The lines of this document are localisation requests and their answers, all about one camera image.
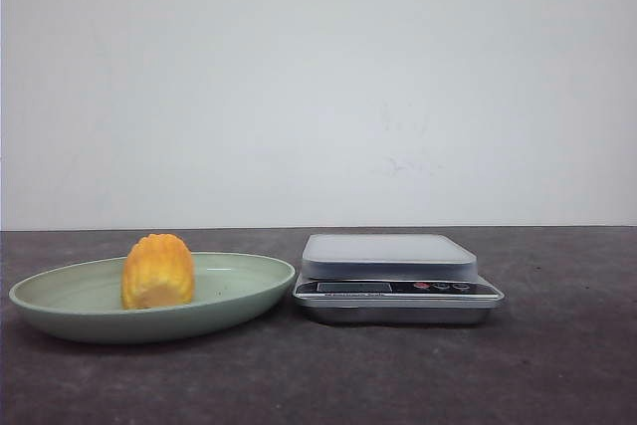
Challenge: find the light green oval plate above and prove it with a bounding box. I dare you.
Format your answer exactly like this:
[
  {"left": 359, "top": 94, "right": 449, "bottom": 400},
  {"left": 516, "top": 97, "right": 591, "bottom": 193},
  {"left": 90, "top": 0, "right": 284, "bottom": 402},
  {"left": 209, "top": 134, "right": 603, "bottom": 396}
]
[{"left": 9, "top": 252, "right": 296, "bottom": 344}]

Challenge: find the yellow corn cob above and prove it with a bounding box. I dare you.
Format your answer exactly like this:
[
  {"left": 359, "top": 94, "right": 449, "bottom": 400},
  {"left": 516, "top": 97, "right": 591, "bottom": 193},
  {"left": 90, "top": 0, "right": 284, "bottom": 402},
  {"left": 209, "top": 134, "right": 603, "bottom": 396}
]
[{"left": 120, "top": 234, "right": 195, "bottom": 310}]

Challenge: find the silver digital kitchen scale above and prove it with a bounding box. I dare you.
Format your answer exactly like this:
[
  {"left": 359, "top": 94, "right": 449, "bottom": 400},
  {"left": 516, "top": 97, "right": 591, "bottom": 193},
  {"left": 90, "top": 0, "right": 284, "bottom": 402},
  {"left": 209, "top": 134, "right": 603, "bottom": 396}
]
[{"left": 293, "top": 233, "right": 505, "bottom": 324}]

